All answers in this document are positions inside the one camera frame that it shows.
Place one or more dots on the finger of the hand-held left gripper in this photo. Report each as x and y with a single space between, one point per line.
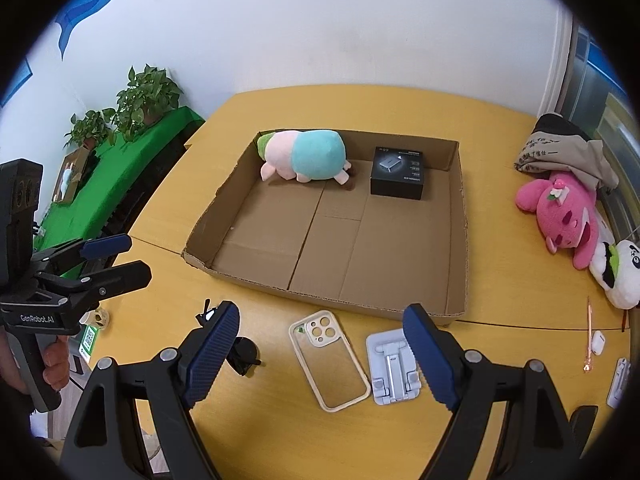
125 277
107 245

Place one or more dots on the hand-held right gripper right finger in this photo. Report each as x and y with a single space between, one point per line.
430 355

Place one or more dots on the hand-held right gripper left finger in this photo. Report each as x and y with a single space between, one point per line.
210 355

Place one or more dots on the black sunglasses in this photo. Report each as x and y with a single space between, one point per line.
245 355

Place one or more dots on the white folding phone stand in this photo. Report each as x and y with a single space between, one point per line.
392 370

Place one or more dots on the clear beige phone case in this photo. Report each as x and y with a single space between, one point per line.
320 332

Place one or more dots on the shallow cardboard box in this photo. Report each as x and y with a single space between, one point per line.
340 240

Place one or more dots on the black product box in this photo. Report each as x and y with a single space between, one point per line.
397 170

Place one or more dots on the pink teal green plush toy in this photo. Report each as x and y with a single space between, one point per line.
315 155

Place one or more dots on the person's left hand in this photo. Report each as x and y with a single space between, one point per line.
56 365

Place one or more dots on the clear tape roll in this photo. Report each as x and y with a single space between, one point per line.
85 321

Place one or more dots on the green code card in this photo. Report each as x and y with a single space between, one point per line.
89 344

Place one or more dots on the brown tissue box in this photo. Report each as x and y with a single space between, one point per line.
75 175

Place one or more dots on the small potted green plant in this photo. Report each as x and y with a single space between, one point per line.
90 127

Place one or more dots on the large potted green plant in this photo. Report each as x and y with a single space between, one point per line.
147 92

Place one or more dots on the rose gold pen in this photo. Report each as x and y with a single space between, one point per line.
589 330

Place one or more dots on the white earbud case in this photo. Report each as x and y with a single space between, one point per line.
598 342

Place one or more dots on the white plastic holder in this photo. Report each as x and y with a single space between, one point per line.
619 382

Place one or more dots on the pink bear plush toy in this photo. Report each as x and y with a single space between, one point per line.
560 215

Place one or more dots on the panda plush toy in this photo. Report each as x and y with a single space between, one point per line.
617 275

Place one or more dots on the beige printed cloth bag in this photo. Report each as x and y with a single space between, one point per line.
550 150

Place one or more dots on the glass door with blue band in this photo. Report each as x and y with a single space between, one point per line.
595 75

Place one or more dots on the blue ribbon wall decoration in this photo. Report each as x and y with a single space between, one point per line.
82 2
17 82

